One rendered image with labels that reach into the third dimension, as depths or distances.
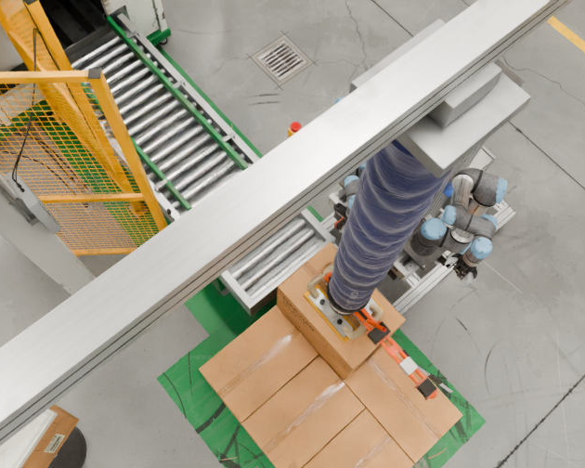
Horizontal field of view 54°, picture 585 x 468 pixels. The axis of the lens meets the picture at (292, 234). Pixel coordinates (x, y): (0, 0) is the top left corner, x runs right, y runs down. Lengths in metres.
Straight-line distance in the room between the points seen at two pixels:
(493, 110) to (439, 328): 2.96
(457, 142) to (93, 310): 0.84
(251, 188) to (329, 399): 2.54
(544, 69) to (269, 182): 4.67
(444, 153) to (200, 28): 4.18
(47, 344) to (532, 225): 4.12
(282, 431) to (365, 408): 0.50
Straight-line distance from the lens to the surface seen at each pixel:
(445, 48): 1.26
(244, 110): 4.79
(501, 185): 2.80
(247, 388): 3.46
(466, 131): 1.37
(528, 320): 4.48
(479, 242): 2.40
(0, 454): 3.22
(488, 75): 1.36
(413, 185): 1.59
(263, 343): 3.50
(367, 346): 3.13
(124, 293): 0.99
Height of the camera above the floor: 3.98
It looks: 68 degrees down
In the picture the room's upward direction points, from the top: 6 degrees clockwise
